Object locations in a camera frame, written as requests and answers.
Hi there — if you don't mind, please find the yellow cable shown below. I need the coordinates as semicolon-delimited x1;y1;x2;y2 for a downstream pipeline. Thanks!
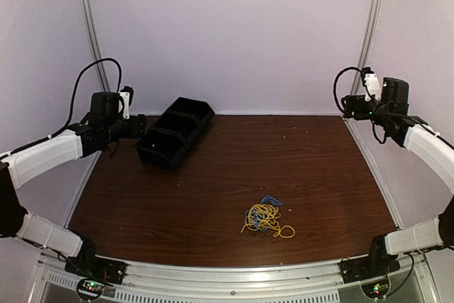
240;203;296;241

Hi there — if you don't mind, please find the blue cable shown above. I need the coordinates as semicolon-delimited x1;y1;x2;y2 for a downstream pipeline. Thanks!
244;194;284;233

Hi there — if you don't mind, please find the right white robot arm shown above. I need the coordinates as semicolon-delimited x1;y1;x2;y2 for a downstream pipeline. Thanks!
335;73;453;276

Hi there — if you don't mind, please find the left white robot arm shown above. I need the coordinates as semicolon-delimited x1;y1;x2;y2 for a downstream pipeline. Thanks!
1;87;147;277

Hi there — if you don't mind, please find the black three-compartment bin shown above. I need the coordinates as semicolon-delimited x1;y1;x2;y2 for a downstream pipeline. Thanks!
135;97;214;170

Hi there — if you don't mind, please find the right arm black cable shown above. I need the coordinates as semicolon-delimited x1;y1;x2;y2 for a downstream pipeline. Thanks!
332;65;366;116

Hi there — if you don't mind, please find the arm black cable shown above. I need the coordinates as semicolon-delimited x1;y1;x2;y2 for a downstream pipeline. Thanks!
332;65;366;116
45;57;124;141

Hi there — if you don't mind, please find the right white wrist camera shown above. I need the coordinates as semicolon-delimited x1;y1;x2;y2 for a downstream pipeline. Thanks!
361;67;382;101

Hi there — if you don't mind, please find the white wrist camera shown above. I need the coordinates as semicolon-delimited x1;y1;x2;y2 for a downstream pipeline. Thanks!
361;67;382;101
118;86;134;120

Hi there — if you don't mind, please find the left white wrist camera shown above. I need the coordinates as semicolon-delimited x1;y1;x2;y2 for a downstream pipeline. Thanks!
118;86;134;120

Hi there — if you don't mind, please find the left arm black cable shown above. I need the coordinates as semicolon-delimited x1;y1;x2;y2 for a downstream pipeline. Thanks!
45;57;124;141

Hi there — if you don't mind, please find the right aluminium frame post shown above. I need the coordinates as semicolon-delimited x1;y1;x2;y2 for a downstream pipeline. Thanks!
349;0;387;94

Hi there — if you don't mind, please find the aluminium frame post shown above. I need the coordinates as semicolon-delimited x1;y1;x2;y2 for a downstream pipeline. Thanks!
73;0;111;94
349;0;387;94

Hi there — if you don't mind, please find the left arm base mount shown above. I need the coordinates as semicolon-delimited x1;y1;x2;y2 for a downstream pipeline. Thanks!
65;257;126;302

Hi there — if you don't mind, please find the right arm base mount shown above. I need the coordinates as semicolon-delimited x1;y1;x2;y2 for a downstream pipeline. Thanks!
339;256;401;301

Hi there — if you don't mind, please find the left aluminium frame post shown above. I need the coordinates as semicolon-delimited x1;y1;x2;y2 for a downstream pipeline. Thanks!
73;0;111;94

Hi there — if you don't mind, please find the aluminium front rail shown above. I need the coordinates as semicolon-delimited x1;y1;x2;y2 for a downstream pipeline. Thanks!
35;251;437;303

